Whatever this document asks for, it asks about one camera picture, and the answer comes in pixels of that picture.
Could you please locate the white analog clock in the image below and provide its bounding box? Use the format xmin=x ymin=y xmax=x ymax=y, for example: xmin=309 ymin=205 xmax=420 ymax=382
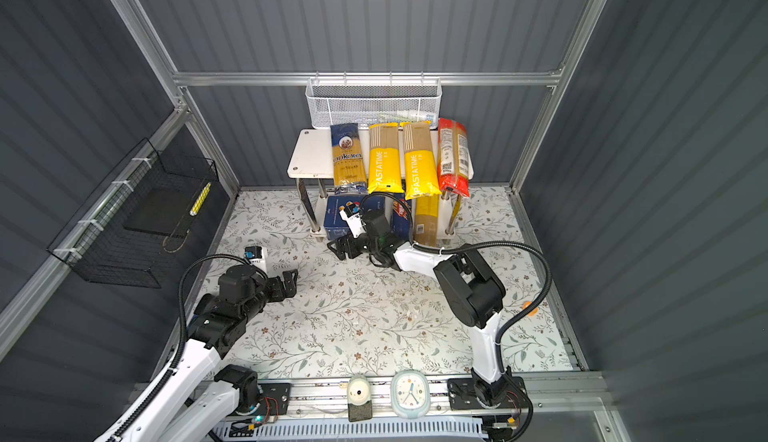
xmin=390 ymin=370 xmax=431 ymax=419

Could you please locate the yellow spaghetti bag back side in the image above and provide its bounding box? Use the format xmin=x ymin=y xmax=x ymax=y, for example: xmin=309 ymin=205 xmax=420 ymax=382
xmin=412 ymin=195 xmax=440 ymax=247

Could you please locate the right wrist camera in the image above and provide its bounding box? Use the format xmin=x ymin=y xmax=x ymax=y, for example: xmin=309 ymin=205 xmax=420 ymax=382
xmin=339 ymin=202 xmax=364 ymax=239

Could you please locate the blue yellow spaghetti bag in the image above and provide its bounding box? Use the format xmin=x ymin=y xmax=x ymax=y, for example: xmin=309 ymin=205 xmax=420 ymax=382
xmin=331 ymin=124 xmax=367 ymax=195

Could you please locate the round white timer device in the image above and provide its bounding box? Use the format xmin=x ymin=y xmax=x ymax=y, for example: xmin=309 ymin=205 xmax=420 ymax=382
xmin=347 ymin=375 xmax=373 ymax=422

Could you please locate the yellow Pastatime spaghetti bag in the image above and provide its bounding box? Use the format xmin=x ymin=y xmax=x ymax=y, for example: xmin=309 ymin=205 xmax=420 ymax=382
xmin=403 ymin=122 xmax=440 ymax=200
xmin=368 ymin=123 xmax=404 ymax=194

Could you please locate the yellow green marker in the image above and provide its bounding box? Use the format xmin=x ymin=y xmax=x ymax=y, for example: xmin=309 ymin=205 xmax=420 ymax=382
xmin=189 ymin=182 xmax=211 ymax=217

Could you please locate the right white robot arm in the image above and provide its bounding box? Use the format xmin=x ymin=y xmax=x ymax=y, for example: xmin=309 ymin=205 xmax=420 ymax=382
xmin=328 ymin=205 xmax=508 ymax=408

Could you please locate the white wire mesh basket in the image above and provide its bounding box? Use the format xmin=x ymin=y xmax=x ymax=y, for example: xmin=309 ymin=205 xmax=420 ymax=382
xmin=305 ymin=81 xmax=443 ymax=129

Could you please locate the red spaghetti bag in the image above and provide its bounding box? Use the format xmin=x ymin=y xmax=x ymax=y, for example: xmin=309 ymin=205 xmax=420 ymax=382
xmin=438 ymin=118 xmax=470 ymax=198

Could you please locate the narrow blue Barilla spaghetti box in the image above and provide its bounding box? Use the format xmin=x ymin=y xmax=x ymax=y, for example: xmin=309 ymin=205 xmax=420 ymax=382
xmin=391 ymin=194 xmax=411 ymax=242

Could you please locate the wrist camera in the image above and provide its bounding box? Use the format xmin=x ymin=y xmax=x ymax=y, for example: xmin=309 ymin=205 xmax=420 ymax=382
xmin=339 ymin=202 xmax=364 ymax=239
xmin=244 ymin=246 xmax=267 ymax=273

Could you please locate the white two-tier shelf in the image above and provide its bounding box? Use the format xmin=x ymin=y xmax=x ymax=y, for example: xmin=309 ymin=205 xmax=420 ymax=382
xmin=287 ymin=129 xmax=458 ymax=242

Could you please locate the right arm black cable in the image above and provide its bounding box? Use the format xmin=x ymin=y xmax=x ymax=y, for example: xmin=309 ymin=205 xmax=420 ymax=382
xmin=358 ymin=191 xmax=553 ymax=383

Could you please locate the white tube in basket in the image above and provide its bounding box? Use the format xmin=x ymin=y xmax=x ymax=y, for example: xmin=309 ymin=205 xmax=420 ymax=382
xmin=394 ymin=110 xmax=438 ymax=124

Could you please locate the large blue Barilla pasta box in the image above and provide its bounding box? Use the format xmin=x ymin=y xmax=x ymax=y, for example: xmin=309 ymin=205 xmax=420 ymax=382
xmin=323 ymin=194 xmax=391 ymax=241

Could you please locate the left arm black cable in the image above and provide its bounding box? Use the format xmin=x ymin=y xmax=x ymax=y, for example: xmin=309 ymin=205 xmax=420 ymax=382
xmin=110 ymin=254 xmax=253 ymax=442

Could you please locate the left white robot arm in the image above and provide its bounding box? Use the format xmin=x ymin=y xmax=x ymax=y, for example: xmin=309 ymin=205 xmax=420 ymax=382
xmin=97 ymin=265 xmax=298 ymax=441

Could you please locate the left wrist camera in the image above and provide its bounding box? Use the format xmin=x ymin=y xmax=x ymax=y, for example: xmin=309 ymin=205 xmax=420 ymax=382
xmin=244 ymin=246 xmax=267 ymax=273

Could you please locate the black wire basket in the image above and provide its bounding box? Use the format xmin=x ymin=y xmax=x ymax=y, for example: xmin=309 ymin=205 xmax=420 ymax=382
xmin=47 ymin=143 xmax=218 ymax=289

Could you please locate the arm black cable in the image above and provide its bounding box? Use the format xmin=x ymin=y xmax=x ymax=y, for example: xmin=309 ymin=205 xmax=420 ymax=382
xmin=358 ymin=191 xmax=553 ymax=383
xmin=110 ymin=254 xmax=253 ymax=442

